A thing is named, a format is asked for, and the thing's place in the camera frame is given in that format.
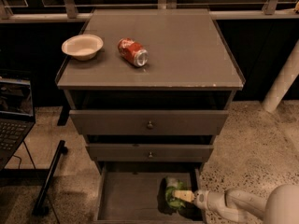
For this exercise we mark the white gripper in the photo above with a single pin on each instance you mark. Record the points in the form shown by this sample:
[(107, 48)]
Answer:
[(202, 199)]

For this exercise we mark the green rice chip bag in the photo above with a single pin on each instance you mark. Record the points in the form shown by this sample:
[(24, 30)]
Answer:
[(173, 184)]

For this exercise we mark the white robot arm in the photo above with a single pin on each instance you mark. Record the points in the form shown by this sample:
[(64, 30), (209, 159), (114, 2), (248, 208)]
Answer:
[(281, 207)]

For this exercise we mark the bottom grey open drawer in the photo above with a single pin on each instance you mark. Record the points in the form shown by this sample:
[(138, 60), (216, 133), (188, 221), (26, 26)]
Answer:
[(134, 193)]

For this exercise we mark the middle grey drawer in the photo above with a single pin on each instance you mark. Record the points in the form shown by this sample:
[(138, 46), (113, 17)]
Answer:
[(149, 152)]

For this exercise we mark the grey drawer cabinet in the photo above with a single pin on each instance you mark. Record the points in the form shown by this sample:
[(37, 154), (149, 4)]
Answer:
[(189, 68)]

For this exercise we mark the top grey drawer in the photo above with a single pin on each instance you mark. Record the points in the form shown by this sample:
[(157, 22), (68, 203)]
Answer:
[(148, 122)]

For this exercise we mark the black stand leg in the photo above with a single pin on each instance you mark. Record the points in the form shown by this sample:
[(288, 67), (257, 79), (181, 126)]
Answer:
[(40, 209)]

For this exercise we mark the red soda can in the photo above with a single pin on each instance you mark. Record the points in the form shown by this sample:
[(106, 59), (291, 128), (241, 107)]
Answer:
[(133, 52)]

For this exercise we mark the white diagonal pillar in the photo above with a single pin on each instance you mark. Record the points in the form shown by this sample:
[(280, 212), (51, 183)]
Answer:
[(287, 75)]

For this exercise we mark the white paper bowl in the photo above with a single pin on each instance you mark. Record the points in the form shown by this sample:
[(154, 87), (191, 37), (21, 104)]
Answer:
[(82, 47)]

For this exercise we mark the black laptop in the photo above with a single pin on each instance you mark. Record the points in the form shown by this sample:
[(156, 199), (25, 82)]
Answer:
[(17, 115)]

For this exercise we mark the metal window railing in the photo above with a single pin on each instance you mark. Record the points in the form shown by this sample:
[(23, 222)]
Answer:
[(80, 10)]

